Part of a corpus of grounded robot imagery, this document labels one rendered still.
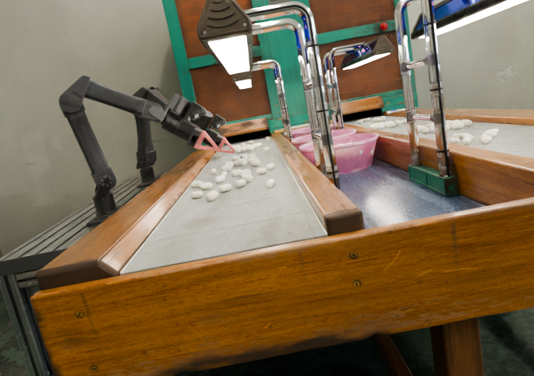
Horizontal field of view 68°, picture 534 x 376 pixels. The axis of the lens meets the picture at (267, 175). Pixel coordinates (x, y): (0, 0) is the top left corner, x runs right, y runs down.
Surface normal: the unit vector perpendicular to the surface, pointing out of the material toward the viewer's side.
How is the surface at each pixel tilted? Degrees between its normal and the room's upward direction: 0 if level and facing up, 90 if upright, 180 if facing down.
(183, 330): 89
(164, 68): 90
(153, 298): 90
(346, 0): 90
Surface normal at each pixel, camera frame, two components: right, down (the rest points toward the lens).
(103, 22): 0.07, 0.17
